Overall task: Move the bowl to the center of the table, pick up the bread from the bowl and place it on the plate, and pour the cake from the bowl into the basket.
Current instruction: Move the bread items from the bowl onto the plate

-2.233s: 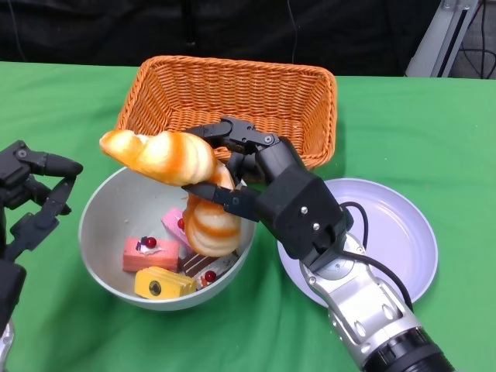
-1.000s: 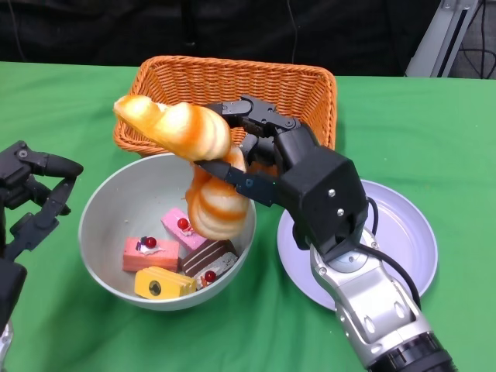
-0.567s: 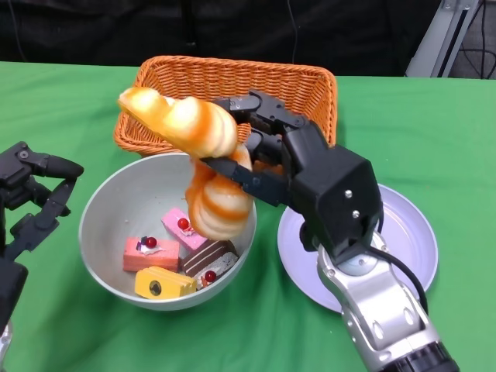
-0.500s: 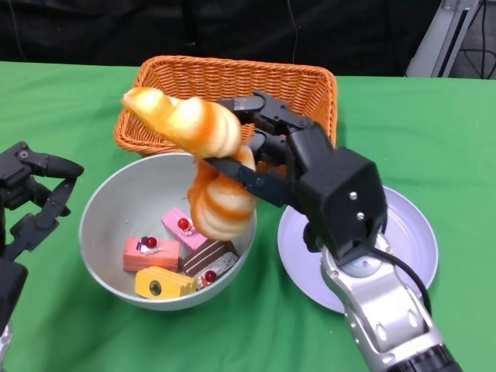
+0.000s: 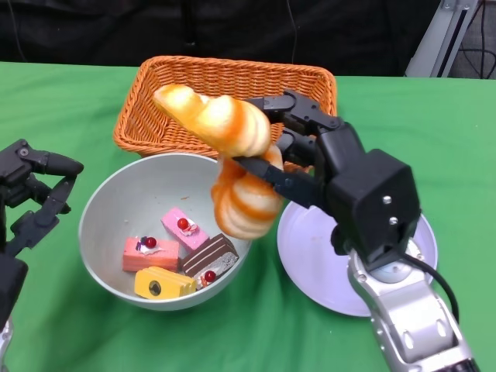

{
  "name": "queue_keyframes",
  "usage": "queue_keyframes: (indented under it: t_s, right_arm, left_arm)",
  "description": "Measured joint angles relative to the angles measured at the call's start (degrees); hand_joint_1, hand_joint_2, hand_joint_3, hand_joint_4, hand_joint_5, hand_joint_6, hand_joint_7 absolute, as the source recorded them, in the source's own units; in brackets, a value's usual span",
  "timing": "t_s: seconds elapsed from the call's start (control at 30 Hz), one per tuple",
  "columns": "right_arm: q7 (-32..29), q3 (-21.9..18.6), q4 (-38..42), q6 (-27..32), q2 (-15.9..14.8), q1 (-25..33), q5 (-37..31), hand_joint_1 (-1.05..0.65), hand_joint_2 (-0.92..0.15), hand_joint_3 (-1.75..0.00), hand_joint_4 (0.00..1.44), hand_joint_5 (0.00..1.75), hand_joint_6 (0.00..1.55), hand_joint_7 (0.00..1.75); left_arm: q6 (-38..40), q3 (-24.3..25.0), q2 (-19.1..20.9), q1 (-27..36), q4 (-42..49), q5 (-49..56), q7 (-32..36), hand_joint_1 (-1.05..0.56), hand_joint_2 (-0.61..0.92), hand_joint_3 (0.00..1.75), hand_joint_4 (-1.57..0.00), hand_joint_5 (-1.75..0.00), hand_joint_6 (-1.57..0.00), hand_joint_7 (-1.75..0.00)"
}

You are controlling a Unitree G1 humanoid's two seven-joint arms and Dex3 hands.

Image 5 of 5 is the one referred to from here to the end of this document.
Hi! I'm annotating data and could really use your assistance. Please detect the orange white striped bread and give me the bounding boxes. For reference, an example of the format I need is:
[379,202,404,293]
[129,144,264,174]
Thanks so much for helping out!
[211,145,286,240]

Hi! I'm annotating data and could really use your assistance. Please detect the green tablecloth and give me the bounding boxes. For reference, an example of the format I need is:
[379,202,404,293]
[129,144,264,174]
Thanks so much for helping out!
[0,60,496,372]

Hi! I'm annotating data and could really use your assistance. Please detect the lilac round plate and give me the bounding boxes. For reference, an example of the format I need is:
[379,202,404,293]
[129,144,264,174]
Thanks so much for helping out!
[276,193,439,318]

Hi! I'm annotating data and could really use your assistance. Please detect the salmon cake slice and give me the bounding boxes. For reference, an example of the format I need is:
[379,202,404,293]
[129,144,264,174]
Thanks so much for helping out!
[122,236,181,273]

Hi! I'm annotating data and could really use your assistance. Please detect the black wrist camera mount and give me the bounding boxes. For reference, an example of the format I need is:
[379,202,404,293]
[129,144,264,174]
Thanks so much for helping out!
[327,149,422,272]

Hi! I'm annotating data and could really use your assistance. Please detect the pink cake slice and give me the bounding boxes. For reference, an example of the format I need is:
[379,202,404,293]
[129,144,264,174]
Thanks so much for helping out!
[160,207,211,252]

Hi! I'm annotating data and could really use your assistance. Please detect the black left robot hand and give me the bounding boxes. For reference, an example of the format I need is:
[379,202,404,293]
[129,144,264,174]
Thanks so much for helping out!
[0,139,84,322]

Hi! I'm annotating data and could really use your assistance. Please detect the grey metal stand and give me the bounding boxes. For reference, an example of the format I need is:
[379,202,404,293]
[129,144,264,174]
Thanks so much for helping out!
[405,0,481,78]

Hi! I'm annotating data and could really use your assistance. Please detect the orange wicker basket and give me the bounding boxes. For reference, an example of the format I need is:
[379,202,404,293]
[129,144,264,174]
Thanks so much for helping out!
[112,55,338,174]

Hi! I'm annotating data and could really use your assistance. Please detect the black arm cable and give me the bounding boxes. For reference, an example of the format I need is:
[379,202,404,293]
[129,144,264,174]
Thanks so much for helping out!
[401,251,462,322]

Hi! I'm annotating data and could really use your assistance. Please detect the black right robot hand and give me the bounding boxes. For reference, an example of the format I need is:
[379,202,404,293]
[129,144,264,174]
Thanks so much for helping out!
[231,89,369,211]

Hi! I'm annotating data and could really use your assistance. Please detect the black backdrop curtain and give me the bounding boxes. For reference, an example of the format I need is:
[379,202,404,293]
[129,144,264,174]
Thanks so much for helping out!
[0,0,443,78]

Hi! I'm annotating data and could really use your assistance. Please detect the chocolate layered cake slice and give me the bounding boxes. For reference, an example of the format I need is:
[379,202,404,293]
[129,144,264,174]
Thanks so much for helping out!
[181,233,239,290]

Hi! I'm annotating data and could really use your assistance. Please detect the pale grey bowl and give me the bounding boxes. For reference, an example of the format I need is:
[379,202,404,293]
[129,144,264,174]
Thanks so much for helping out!
[78,153,252,313]

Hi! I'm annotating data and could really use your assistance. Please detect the black floor cable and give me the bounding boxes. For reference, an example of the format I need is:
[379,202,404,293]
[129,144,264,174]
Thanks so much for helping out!
[459,0,496,81]

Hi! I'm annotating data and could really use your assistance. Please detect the orange glazed ring bread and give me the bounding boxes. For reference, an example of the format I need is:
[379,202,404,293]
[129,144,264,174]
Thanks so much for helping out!
[153,84,272,158]

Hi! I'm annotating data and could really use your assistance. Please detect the yellow cake slice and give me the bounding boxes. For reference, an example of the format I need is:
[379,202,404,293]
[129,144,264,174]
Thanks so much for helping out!
[133,266,198,300]

